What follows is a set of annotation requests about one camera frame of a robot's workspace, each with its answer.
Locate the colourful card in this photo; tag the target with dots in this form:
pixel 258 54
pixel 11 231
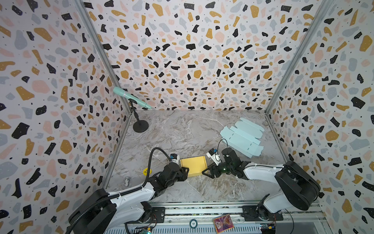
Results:
pixel 223 223

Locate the round teal sticker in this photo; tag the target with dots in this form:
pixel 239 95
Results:
pixel 193 224

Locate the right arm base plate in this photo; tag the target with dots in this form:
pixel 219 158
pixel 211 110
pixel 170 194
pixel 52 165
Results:
pixel 255 213

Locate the yellow round sticker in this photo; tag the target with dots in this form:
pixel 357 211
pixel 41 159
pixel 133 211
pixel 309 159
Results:
pixel 145 172

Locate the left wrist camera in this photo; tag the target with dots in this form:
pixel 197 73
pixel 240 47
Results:
pixel 175 158

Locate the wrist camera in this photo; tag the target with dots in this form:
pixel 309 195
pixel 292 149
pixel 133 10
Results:
pixel 214 155
pixel 175 158

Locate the light blue paper box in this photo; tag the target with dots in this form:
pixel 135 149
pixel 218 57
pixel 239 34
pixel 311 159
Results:
pixel 244 136

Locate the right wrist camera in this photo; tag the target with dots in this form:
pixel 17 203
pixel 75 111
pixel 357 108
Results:
pixel 214 155

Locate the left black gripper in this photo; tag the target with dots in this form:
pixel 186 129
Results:
pixel 181 173

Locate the yellow paper box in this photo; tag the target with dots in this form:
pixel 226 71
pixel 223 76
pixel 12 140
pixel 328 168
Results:
pixel 196 165

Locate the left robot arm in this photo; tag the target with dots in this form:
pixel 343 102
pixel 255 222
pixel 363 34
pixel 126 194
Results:
pixel 102 210

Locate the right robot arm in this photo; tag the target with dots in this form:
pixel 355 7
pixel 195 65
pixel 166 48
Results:
pixel 297 188

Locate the small silver bolt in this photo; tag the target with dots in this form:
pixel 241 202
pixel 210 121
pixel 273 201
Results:
pixel 127 181

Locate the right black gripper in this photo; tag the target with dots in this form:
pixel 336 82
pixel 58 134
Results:
pixel 213 170

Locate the mint green microphone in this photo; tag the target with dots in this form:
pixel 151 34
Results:
pixel 124 94

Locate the black microphone stand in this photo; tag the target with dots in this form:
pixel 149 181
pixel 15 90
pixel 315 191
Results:
pixel 139 126

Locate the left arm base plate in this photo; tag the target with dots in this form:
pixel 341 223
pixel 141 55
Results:
pixel 155 215

